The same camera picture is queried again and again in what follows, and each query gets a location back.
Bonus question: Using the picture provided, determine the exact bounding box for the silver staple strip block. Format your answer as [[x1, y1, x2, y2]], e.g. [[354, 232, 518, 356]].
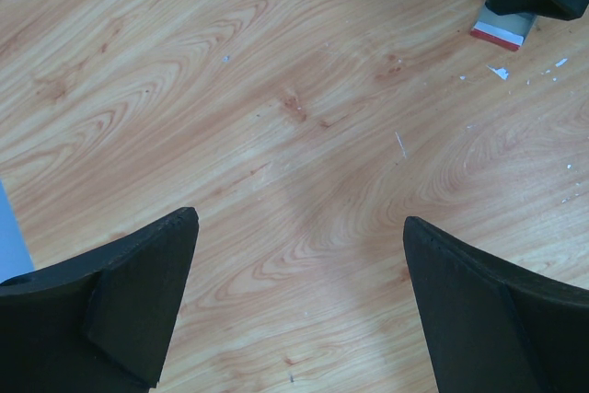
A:
[[469, 5, 537, 52]]

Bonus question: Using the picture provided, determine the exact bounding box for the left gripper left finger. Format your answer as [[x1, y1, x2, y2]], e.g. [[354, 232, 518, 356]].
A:
[[1, 207, 199, 392]]

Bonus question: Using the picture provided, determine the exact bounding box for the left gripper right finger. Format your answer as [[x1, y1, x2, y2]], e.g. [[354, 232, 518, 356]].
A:
[[403, 216, 588, 392]]

